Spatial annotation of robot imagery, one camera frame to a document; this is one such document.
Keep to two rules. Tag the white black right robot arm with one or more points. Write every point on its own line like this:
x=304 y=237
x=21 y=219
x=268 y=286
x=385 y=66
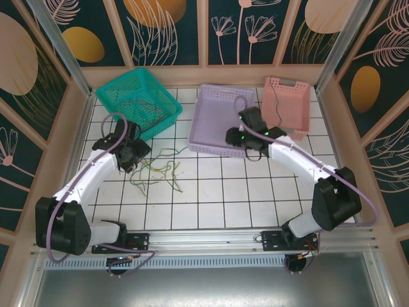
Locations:
x=297 y=160

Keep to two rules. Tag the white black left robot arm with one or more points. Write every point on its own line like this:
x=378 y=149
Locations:
x=89 y=176

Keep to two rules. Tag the lilac perforated plastic basket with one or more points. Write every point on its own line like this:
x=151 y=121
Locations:
x=214 y=118

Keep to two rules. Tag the pink perforated plastic basket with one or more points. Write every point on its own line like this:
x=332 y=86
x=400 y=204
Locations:
x=294 y=102

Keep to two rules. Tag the teal slotted plastic basket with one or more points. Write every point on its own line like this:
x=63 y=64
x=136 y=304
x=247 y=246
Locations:
x=134 y=86

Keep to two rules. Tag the grey metal plate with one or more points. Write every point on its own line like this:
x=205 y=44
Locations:
x=204 y=288

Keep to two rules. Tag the wall panel, pink flowers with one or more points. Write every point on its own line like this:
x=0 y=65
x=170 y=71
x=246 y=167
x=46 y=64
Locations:
x=230 y=48

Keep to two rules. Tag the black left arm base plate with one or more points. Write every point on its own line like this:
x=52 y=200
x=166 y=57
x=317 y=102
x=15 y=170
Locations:
x=140 y=243

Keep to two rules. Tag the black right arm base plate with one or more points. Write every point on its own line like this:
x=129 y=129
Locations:
x=271 y=241

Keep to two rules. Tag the aluminium mounting rail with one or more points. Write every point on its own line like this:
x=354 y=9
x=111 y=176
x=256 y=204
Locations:
x=204 y=238

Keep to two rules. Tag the wall panel, small orange oval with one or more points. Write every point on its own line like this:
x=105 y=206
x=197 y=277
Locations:
x=83 y=44

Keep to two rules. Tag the wall panel, pale flower outline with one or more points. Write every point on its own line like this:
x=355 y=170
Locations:
x=16 y=166

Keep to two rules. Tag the aluminium corner post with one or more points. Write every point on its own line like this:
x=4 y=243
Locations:
x=342 y=44
x=64 y=48

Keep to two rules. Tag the wall panel, orange oval feathers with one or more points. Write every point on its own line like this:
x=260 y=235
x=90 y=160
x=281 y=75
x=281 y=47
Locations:
x=367 y=89

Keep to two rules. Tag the wall panel, pale circle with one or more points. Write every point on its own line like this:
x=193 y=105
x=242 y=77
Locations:
x=319 y=16

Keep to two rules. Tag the wall panel, orange circle leaves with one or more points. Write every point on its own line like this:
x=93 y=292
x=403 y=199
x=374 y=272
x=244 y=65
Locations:
x=153 y=12

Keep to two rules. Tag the wall panel, feather outlines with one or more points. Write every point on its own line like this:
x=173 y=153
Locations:
x=390 y=166

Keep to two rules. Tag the wall panel, large pale oval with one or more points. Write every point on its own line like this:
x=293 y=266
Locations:
x=19 y=57

